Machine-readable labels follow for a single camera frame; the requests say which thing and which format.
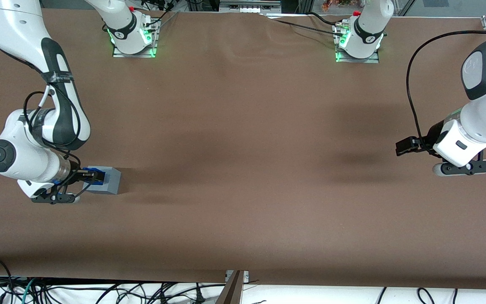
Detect gray cube base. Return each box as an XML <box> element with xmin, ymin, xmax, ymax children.
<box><xmin>82</xmin><ymin>166</ymin><xmax>122</xmax><ymax>195</ymax></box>

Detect small metal bracket plate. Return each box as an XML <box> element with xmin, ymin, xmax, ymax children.
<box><xmin>225</xmin><ymin>270</ymin><xmax>250</xmax><ymax>282</ymax></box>

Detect long black base cable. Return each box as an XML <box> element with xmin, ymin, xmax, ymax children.
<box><xmin>273</xmin><ymin>19</ymin><xmax>345</xmax><ymax>38</ymax></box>

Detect blue plastic part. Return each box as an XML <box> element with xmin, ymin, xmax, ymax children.
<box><xmin>84</xmin><ymin>168</ymin><xmax>105</xmax><ymax>185</ymax></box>

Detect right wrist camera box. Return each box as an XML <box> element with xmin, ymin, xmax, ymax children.
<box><xmin>31</xmin><ymin>192</ymin><xmax>80</xmax><ymax>205</ymax></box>

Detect aluminium frame rail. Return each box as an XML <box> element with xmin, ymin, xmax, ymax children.
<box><xmin>219</xmin><ymin>0</ymin><xmax>282</xmax><ymax>14</ymax></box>

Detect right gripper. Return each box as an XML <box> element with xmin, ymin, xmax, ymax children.
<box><xmin>55</xmin><ymin>157</ymin><xmax>101</xmax><ymax>188</ymax></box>

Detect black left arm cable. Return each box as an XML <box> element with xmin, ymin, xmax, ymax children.
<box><xmin>406</xmin><ymin>30</ymin><xmax>486</xmax><ymax>146</ymax></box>

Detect orange background clutter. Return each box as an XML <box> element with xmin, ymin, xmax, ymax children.
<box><xmin>322</xmin><ymin>0</ymin><xmax>353</xmax><ymax>11</ymax></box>

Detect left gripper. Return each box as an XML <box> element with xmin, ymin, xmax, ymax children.
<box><xmin>396</xmin><ymin>120</ymin><xmax>455</xmax><ymax>157</ymax></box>

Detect short black base cable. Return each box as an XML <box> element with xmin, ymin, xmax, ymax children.
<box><xmin>308</xmin><ymin>12</ymin><xmax>345</xmax><ymax>26</ymax></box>

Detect black base cable bundle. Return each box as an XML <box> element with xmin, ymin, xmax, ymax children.
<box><xmin>140</xmin><ymin>0</ymin><xmax>181</xmax><ymax>32</ymax></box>

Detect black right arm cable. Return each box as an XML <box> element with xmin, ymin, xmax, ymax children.
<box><xmin>23</xmin><ymin>82</ymin><xmax>97</xmax><ymax>199</ymax></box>

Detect tangled black floor cables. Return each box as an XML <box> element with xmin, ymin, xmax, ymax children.
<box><xmin>28</xmin><ymin>280</ymin><xmax>210</xmax><ymax>304</ymax></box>

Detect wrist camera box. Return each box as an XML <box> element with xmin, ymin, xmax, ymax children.
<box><xmin>432</xmin><ymin>159</ymin><xmax>486</xmax><ymax>177</ymax></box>
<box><xmin>31</xmin><ymin>192</ymin><xmax>80</xmax><ymax>205</ymax></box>

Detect teal cable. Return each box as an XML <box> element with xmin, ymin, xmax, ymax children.
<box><xmin>13</xmin><ymin>277</ymin><xmax>37</xmax><ymax>304</ymax></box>

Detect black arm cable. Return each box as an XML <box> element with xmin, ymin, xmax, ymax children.
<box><xmin>23</xmin><ymin>82</ymin><xmax>97</xmax><ymax>199</ymax></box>
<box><xmin>406</xmin><ymin>30</ymin><xmax>486</xmax><ymax>146</ymax></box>

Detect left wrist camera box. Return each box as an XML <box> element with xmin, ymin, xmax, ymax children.
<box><xmin>432</xmin><ymin>159</ymin><xmax>486</xmax><ymax>177</ymax></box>

